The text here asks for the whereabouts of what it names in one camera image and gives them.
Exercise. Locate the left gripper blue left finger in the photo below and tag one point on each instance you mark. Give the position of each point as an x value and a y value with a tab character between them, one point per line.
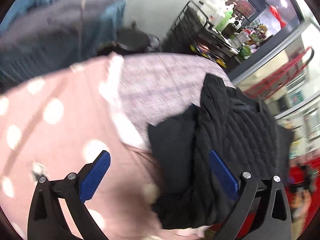
46	219

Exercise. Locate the black round stool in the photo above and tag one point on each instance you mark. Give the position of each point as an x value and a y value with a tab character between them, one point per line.
130	41

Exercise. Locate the red metal cart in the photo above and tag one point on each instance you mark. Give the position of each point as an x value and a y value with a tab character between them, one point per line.
277	80

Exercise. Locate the black quilted puffer jacket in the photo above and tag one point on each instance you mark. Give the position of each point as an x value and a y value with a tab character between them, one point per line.
241	131

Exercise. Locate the pink polka dot bedsheet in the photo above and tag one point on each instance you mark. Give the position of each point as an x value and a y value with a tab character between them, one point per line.
55	124

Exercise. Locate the black wire rack cart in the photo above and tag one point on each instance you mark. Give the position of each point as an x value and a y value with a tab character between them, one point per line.
192	33

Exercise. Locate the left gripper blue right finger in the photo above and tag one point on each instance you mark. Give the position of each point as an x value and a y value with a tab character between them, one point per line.
261	205

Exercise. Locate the lilac textured blanket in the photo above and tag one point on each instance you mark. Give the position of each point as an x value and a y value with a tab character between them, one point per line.
153	87

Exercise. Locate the blue grey clothes pile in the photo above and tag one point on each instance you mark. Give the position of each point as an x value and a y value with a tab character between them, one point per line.
44	36

